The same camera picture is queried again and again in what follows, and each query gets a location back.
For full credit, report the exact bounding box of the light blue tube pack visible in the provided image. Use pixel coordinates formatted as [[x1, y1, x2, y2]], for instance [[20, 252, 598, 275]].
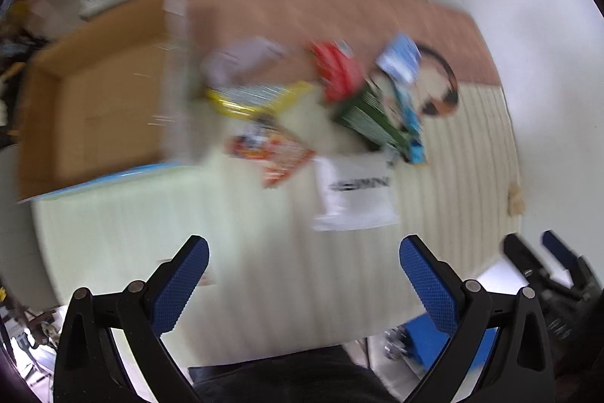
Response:
[[394, 82, 427, 166]]

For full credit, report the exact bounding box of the white pillow pack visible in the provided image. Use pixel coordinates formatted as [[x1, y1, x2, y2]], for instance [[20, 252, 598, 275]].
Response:
[[313, 152, 399, 232]]

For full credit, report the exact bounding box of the green snack bag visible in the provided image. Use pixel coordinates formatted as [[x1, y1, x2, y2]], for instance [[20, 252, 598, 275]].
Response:
[[332, 83, 410, 159]]

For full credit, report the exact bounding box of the blue tissue pack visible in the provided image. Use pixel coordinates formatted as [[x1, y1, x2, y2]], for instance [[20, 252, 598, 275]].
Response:
[[376, 33, 421, 85]]

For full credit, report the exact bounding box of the orange cartoon snack bag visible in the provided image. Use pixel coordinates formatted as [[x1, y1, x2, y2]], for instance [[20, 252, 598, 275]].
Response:
[[225, 117, 315, 188]]

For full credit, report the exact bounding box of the red snack bag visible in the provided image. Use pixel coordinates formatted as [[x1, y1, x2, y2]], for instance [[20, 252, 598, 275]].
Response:
[[308, 41, 364, 103]]

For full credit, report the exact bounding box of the yellow grey sponge cloth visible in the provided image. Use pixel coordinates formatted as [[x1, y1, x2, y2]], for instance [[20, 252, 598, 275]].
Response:
[[206, 81, 313, 120]]

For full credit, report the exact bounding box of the brown mat label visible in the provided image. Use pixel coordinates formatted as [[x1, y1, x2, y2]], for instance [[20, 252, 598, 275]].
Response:
[[156, 259, 217, 287]]

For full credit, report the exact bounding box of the open cardboard box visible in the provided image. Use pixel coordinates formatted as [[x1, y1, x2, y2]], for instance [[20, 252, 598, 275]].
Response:
[[16, 0, 209, 201]]

